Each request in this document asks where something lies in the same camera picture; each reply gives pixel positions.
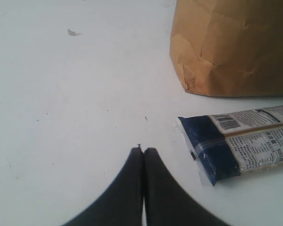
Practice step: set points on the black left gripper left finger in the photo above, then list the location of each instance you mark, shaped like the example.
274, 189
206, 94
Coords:
121, 203

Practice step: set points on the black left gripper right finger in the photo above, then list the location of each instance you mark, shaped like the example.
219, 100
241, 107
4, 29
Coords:
166, 203

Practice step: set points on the dark blue noodle packet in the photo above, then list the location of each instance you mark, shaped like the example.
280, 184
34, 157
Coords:
230, 144

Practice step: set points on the brown paper shopping bag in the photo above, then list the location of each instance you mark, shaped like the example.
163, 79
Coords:
228, 48

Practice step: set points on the small paper scrap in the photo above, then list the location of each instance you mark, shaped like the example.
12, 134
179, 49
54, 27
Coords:
72, 33

